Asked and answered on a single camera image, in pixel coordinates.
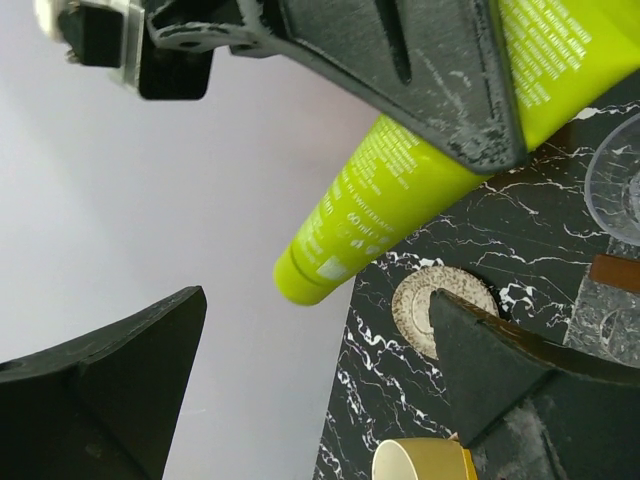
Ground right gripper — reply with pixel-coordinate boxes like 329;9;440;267
137;1;258;100

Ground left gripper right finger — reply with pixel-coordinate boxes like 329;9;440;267
429;289;639;479

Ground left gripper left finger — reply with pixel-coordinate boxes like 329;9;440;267
1;286;206;479

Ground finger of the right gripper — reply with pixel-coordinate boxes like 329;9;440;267
237;1;527;175

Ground clear toothbrush holder rack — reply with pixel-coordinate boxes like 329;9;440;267
563;254;639;368

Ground green toothpaste tube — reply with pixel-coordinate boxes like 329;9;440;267
273;1;639;305

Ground clear glass tumbler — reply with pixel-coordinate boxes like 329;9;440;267
584;114;639;246

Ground yellow mug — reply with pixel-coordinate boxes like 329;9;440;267
371;438;478;480

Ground speckled saucer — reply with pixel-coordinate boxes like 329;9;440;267
391;266;499;360

